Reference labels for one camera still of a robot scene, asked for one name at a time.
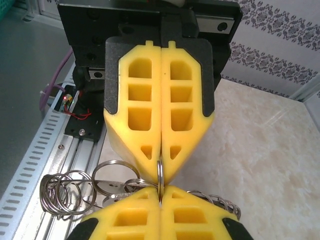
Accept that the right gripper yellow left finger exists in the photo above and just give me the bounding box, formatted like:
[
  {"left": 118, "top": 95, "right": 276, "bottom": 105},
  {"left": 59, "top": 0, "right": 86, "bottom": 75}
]
[{"left": 66, "top": 185, "right": 161, "bottom": 240}]

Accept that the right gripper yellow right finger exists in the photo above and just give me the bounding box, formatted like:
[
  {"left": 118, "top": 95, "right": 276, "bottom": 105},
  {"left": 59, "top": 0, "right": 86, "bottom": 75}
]
[{"left": 161, "top": 184, "right": 254, "bottom": 240}]

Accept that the metal disc with key rings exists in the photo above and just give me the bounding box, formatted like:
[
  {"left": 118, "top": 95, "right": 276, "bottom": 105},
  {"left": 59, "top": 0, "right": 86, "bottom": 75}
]
[{"left": 39, "top": 159, "right": 243, "bottom": 222}]

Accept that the small steel split ring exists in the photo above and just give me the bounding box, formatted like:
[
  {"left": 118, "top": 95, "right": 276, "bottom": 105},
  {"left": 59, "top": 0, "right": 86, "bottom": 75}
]
[{"left": 156, "top": 159, "right": 166, "bottom": 205}]

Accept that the green plastic mesh basket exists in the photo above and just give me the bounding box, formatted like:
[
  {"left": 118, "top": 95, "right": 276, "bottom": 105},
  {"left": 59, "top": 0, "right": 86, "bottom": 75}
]
[{"left": 0, "top": 0, "right": 29, "bottom": 24}]

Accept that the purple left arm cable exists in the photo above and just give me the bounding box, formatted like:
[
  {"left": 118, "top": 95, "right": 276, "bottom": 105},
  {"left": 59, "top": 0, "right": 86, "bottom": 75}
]
[{"left": 38, "top": 48, "right": 75, "bottom": 120}]

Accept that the thin red wire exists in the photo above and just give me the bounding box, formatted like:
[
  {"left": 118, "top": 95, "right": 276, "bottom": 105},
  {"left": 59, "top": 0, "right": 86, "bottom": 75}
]
[{"left": 62, "top": 107, "right": 93, "bottom": 121}]

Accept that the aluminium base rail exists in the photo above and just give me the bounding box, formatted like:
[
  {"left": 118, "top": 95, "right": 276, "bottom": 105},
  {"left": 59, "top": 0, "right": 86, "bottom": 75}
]
[{"left": 0, "top": 124, "right": 111, "bottom": 240}]

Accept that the grey slotted cable duct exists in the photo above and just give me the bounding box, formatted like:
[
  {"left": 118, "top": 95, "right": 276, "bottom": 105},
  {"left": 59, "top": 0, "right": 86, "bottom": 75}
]
[{"left": 0, "top": 106, "right": 77, "bottom": 227}]

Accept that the aluminium corner post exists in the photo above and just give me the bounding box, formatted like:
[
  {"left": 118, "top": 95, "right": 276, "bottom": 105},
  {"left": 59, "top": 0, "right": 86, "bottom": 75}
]
[{"left": 291, "top": 71, "right": 320, "bottom": 104}]

